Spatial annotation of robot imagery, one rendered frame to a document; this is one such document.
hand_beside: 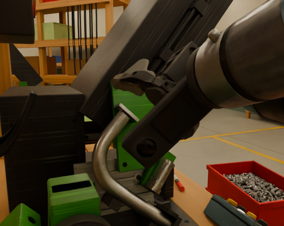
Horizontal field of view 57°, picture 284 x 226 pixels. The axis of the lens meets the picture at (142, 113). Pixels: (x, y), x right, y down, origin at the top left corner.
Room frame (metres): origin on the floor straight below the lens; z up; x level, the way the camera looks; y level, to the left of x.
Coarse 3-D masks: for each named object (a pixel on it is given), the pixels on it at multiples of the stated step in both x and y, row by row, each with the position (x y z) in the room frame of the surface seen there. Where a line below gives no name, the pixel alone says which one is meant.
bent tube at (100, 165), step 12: (120, 108) 0.55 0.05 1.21; (120, 120) 0.54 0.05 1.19; (132, 120) 0.56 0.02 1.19; (108, 132) 0.53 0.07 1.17; (96, 144) 0.52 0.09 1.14; (108, 144) 0.52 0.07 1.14; (96, 156) 0.51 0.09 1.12; (96, 168) 0.50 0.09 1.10; (108, 180) 0.50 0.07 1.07; (108, 192) 0.50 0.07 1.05; (120, 192) 0.50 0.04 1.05; (132, 192) 0.52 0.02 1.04; (132, 204) 0.50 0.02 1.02; (144, 204) 0.51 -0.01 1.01; (144, 216) 0.51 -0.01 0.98; (156, 216) 0.51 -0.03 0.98; (168, 216) 0.53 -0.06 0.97
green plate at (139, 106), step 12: (120, 96) 0.59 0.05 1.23; (132, 96) 0.60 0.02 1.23; (144, 96) 0.61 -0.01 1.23; (132, 108) 0.60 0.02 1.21; (144, 108) 0.61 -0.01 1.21; (120, 132) 0.57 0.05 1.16; (120, 144) 0.56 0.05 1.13; (120, 156) 0.56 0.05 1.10; (132, 156) 0.57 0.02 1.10; (120, 168) 0.55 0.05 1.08; (132, 168) 0.56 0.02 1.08; (144, 168) 0.57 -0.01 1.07
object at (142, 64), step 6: (144, 60) 0.41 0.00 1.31; (132, 66) 0.41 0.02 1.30; (138, 66) 0.41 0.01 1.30; (144, 66) 0.40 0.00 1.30; (126, 72) 0.41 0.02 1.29; (150, 72) 0.38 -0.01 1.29; (114, 78) 0.41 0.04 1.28; (114, 84) 0.41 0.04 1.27; (120, 84) 0.39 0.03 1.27; (126, 84) 0.38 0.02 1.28; (132, 84) 0.37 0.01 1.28; (126, 90) 0.39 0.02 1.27; (132, 90) 0.38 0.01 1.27; (138, 90) 0.37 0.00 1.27
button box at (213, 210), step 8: (216, 200) 0.65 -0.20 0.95; (224, 200) 0.63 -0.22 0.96; (208, 208) 0.65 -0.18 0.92; (216, 208) 0.63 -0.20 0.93; (224, 208) 0.62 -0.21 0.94; (232, 208) 0.60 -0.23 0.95; (208, 216) 0.64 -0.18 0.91; (216, 216) 0.62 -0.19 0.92; (224, 216) 0.60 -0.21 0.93; (232, 216) 0.58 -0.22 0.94; (240, 216) 0.57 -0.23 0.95; (224, 224) 0.59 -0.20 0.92; (232, 224) 0.57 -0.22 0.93; (240, 224) 0.56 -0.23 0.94; (248, 224) 0.54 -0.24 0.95; (256, 224) 0.53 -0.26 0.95
